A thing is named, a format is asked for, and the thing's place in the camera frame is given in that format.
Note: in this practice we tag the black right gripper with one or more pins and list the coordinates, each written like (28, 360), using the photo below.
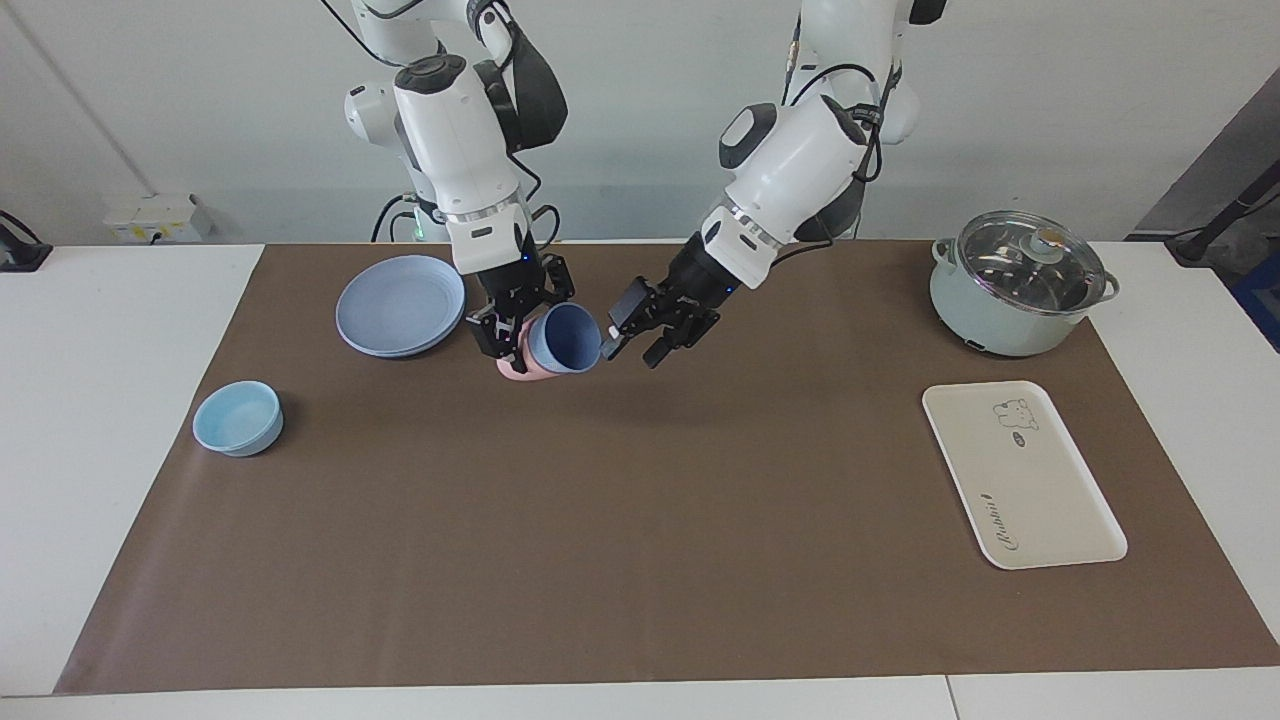
(512, 280)

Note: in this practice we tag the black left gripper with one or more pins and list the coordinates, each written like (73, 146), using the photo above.
(705, 280)

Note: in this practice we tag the blue plastic cup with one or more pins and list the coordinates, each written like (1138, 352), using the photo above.
(565, 340)

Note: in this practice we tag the pink plastic cup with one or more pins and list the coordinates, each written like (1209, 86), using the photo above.
(535, 374)

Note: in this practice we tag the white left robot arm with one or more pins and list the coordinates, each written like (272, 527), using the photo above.
(800, 160)

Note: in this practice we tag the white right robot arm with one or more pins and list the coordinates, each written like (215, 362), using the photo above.
(450, 130)

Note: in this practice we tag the cream tray with rabbit print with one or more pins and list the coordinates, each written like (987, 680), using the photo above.
(1040, 500)

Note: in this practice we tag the blue round plate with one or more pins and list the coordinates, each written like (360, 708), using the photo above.
(400, 305)

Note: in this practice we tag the brown table mat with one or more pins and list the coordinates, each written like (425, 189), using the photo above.
(640, 520)

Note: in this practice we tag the light blue bowl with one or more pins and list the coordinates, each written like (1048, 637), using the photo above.
(235, 418)

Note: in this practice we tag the pale green cooking pot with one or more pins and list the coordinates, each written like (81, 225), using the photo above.
(985, 325)

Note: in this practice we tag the black desk clamp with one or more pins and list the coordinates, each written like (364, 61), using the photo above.
(20, 255)

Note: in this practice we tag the blue crate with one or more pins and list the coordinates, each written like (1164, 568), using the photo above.
(1265, 300)

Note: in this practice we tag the white wall socket box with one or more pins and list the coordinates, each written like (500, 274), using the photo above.
(150, 215)

